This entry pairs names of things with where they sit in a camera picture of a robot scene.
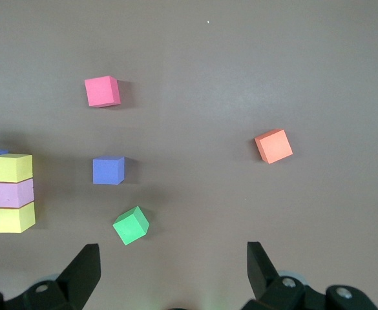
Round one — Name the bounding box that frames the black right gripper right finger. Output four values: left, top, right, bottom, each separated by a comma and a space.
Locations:
242, 241, 378, 310

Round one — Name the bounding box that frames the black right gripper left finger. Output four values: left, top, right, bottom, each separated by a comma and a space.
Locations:
0, 243, 102, 310

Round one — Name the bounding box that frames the yellow foam cube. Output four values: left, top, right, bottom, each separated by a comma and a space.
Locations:
0, 201, 37, 234
0, 153, 34, 183

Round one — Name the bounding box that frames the pink foam cube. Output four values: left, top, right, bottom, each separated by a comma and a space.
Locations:
0, 178, 36, 209

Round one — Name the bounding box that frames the red foam cube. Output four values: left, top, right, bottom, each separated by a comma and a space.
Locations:
84, 75, 122, 109

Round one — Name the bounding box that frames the green foam cube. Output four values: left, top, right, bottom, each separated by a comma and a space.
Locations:
112, 205, 151, 247

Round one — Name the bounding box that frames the orange foam cube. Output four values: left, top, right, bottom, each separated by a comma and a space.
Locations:
253, 128, 294, 165

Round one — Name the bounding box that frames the brown table cover sheet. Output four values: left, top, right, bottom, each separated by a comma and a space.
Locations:
0, 0, 378, 310

